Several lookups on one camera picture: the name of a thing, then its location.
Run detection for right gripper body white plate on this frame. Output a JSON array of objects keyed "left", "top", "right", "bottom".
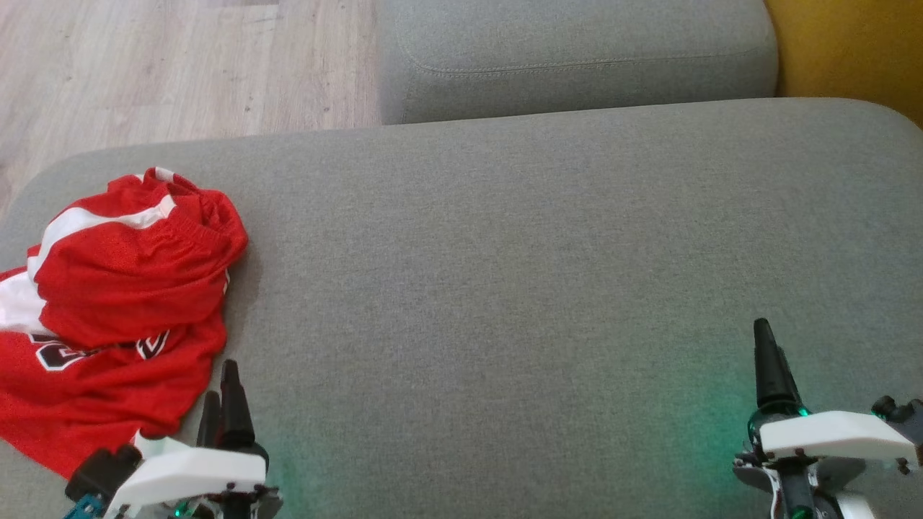
[{"left": 734, "top": 407, "right": 921, "bottom": 519}]

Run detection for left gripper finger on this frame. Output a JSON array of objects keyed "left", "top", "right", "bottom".
[
  {"left": 216, "top": 359, "right": 269, "bottom": 459},
  {"left": 196, "top": 391, "right": 221, "bottom": 446}
]

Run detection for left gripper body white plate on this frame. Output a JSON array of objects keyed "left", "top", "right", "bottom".
[{"left": 108, "top": 440, "right": 282, "bottom": 519}]

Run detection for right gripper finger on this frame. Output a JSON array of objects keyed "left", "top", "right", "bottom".
[
  {"left": 782, "top": 350, "right": 808, "bottom": 413},
  {"left": 754, "top": 319, "right": 798, "bottom": 412}
]

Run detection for red jersey number 23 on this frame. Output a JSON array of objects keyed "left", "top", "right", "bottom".
[{"left": 0, "top": 267, "right": 230, "bottom": 480}]

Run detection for red shorts with white stripe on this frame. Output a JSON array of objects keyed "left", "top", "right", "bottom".
[{"left": 27, "top": 167, "right": 249, "bottom": 348}]

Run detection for large grey sofa seat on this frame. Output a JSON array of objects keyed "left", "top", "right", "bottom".
[{"left": 0, "top": 97, "right": 923, "bottom": 519}]

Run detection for mustard yellow cushion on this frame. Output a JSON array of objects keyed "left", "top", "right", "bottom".
[{"left": 763, "top": 0, "right": 923, "bottom": 130}]

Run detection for small grey sofa cushion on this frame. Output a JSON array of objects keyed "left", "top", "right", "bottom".
[{"left": 375, "top": 0, "right": 780, "bottom": 125}]

